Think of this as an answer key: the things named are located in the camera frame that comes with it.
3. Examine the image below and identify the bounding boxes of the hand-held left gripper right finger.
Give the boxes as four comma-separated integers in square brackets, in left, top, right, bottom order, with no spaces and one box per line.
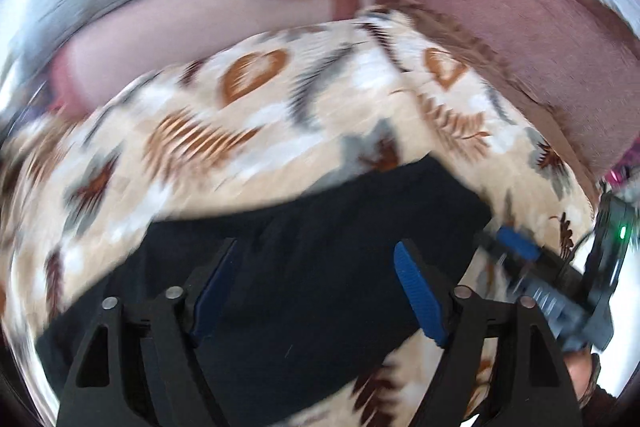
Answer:
[393,240,585,427]

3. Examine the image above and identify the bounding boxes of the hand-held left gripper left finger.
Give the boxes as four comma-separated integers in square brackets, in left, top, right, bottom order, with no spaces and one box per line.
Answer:
[56,236,239,427]

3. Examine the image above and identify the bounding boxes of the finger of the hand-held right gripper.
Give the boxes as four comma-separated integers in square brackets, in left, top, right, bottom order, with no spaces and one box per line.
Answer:
[474,226,568,280]

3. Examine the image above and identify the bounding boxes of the black pants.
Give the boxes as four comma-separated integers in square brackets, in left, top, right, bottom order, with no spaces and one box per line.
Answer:
[35,154,495,427]

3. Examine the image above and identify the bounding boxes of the person's right forearm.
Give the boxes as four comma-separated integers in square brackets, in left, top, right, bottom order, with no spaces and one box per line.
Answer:
[582,354,633,427]

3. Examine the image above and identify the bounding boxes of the person's right hand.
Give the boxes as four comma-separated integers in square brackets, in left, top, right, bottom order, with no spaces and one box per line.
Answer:
[562,347,602,410]

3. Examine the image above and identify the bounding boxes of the pink object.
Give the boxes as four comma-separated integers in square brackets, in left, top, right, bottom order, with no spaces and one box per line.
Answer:
[604,161,640,195]

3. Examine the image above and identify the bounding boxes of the beige leaf print blanket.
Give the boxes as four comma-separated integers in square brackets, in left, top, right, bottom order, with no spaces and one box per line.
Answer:
[0,4,601,427]

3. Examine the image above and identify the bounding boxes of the mauve bed sheet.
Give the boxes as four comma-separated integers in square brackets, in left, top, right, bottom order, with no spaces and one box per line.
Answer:
[50,0,637,188]

